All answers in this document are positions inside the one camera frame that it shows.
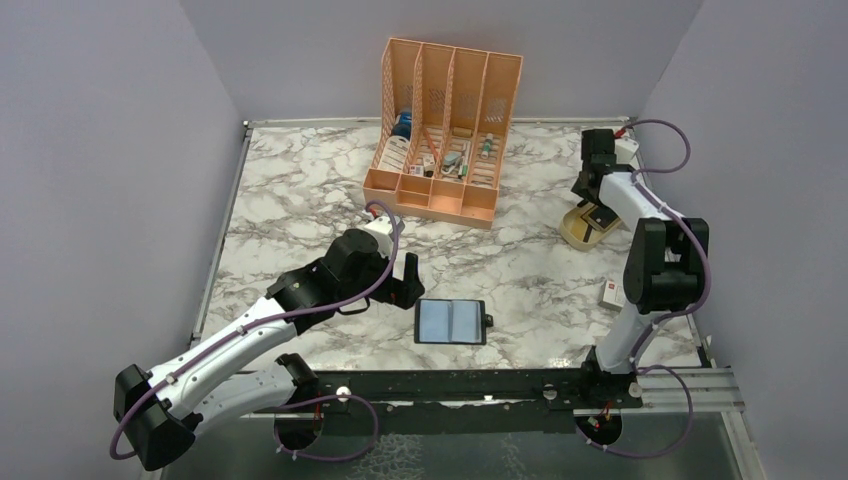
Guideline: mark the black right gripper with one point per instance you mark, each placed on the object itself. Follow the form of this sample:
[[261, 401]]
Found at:
[[577, 190]]

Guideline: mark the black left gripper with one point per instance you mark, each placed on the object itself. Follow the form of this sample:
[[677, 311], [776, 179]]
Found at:
[[403, 293]]

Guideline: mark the black leather card holder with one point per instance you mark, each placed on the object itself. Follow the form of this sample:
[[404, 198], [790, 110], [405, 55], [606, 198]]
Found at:
[[451, 322]]

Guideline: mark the black credit card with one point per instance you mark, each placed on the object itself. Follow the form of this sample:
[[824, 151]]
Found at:
[[601, 218]]

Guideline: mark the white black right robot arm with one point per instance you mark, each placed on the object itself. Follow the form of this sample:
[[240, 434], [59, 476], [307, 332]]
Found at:
[[666, 273]]

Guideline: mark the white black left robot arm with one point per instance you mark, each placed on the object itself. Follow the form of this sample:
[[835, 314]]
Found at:
[[162, 411]]

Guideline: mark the white label card pack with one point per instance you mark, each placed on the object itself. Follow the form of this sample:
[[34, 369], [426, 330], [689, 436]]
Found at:
[[394, 154]]

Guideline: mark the beige oval tray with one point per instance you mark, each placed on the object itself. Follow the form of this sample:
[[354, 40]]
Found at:
[[577, 233]]

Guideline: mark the green white marker pen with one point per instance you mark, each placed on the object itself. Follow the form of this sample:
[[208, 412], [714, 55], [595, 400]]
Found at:
[[487, 146]]

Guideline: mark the small white red box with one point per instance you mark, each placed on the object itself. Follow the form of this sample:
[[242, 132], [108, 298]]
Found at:
[[612, 296]]

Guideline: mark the orange plastic desk organizer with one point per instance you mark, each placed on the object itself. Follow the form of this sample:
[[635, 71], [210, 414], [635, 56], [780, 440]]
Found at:
[[457, 96]]

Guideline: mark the blue tape roll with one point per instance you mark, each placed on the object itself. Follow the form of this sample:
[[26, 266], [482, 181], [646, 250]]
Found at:
[[403, 125]]

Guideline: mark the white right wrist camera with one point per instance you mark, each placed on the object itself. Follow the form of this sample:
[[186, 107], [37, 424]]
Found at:
[[626, 149]]

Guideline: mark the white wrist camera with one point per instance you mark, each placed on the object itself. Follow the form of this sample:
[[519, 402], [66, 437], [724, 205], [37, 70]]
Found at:
[[626, 149], [382, 231]]

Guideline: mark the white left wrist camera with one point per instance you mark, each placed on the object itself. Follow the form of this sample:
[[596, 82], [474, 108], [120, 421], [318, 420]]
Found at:
[[382, 231]]

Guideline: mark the black metal base rail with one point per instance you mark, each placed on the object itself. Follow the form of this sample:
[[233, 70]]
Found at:
[[434, 402]]

